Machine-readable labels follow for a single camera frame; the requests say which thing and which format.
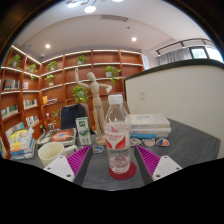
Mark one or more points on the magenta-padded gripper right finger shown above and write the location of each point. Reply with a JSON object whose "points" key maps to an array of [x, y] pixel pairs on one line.
{"points": [[165, 167]]}

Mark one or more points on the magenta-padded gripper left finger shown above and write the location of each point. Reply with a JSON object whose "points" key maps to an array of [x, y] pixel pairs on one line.
{"points": [[59, 167]]}

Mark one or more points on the clear plastic water bottle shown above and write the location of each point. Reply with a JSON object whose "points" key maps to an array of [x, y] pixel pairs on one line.
{"points": [[117, 140]]}

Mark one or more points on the cream printed mug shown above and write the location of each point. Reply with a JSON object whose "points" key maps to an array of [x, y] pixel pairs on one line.
{"points": [[51, 153]]}

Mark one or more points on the colourful round sticker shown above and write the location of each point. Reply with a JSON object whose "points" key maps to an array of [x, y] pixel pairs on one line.
{"points": [[98, 149], [162, 142], [136, 142], [148, 142]]}

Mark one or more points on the dark books with orange cover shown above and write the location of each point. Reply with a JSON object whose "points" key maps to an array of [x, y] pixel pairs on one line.
{"points": [[60, 136]]}

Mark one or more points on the flat round red coaster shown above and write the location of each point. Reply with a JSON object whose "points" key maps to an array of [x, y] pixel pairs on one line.
{"points": [[132, 173]]}

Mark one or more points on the white book with blue edge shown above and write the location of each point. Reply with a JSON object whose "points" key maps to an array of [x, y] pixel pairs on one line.
{"points": [[148, 136]]}

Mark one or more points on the thin white book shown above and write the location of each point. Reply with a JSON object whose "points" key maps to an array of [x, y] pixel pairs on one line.
{"points": [[151, 131]]}

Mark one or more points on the green and white carton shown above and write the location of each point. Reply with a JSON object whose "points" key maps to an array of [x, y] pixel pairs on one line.
{"points": [[83, 131]]}

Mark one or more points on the stack of colourful books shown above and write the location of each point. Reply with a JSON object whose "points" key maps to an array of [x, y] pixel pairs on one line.
{"points": [[21, 143]]}

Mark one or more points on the thick white book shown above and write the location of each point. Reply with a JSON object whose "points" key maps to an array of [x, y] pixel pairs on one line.
{"points": [[149, 121]]}

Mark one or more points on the dark chair with jacket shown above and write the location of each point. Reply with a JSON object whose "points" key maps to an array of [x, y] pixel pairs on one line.
{"points": [[71, 115]]}

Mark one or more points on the wooden artist mannequin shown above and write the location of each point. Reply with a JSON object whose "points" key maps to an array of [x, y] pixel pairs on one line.
{"points": [[97, 103]]}

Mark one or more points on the wooden shelf unit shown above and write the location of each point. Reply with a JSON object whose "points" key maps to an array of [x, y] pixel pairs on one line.
{"points": [[56, 83]]}

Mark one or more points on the grey curtain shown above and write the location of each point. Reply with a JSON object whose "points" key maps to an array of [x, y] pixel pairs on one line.
{"points": [[174, 56]]}

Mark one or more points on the window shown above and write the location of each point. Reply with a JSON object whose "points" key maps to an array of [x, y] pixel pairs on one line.
{"points": [[206, 54]]}

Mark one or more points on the recessed ceiling light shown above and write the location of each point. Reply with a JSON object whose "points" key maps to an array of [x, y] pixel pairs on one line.
{"points": [[133, 39], [47, 46]]}

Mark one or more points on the ceiling air vent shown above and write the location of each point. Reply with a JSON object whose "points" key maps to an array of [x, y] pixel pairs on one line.
{"points": [[114, 18]]}

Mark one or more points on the branched ceiling lamp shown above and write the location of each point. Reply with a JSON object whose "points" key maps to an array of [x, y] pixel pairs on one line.
{"points": [[90, 8]]}

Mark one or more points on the white wall socket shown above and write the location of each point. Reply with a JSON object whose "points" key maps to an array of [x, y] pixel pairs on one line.
{"points": [[142, 94]]}

